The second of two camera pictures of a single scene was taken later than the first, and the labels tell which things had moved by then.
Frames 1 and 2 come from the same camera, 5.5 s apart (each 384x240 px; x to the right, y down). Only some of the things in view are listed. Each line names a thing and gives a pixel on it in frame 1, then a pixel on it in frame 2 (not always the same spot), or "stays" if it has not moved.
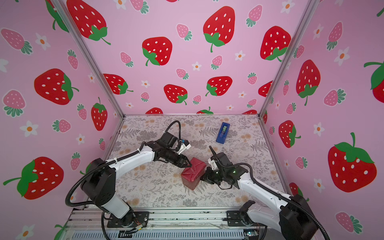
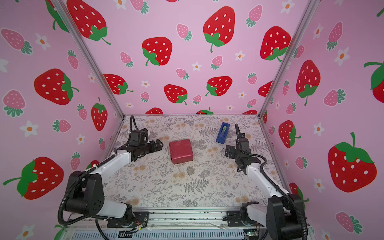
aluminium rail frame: (92, 224) stays
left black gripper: (182, 161) to (153, 148)
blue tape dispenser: (222, 132) stays
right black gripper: (206, 177) to (231, 152)
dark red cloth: (192, 176) to (181, 151)
